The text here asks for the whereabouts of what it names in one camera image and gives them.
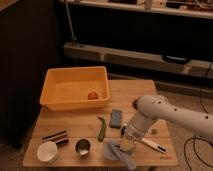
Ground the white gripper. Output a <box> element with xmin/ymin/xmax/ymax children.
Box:
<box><xmin>120</xmin><ymin>133</ymin><xmax>144</xmax><ymax>152</ymax></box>

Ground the grey cloth towel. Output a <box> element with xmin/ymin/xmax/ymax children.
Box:
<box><xmin>102</xmin><ymin>140</ymin><xmax>136</xmax><ymax>171</ymax></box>

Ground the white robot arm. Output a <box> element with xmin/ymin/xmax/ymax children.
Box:
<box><xmin>120</xmin><ymin>95</ymin><xmax>213</xmax><ymax>152</ymax></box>

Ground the small metal cup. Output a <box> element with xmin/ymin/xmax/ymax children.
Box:
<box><xmin>75</xmin><ymin>139</ymin><xmax>91</xmax><ymax>156</ymax></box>

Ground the blue sponge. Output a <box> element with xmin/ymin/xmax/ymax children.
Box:
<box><xmin>109</xmin><ymin>109</ymin><xmax>122</xmax><ymax>129</ymax></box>

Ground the green chili pepper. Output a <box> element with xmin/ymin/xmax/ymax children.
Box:
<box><xmin>98</xmin><ymin>117</ymin><xmax>106</xmax><ymax>142</ymax></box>

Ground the dark stick lower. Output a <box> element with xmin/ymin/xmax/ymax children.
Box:
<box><xmin>56</xmin><ymin>139</ymin><xmax>69</xmax><ymax>145</ymax></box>

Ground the yellow plastic bin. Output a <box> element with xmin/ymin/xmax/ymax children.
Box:
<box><xmin>40</xmin><ymin>66</ymin><xmax>110</xmax><ymax>111</ymax></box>

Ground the white bowl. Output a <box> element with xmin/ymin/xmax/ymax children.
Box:
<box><xmin>36</xmin><ymin>141</ymin><xmax>58</xmax><ymax>163</ymax></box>

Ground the white handled kitchen tool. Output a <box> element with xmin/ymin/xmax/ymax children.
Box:
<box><xmin>120</xmin><ymin>124</ymin><xmax>167</xmax><ymax>154</ymax></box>

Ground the grey metal rail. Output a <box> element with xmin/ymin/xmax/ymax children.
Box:
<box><xmin>63</xmin><ymin>42</ymin><xmax>213</xmax><ymax>79</ymax></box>

